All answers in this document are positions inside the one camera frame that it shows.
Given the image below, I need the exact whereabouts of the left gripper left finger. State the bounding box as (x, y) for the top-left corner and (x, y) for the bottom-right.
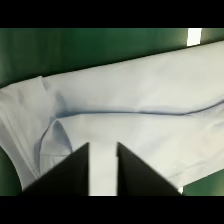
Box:
(21, 142), (91, 197)

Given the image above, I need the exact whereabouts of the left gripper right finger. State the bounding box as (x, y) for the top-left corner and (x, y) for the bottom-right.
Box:
(116, 141), (184, 197)

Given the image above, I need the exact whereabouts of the light blue shirt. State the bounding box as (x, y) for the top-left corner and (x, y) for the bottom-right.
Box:
(0, 40), (224, 196)

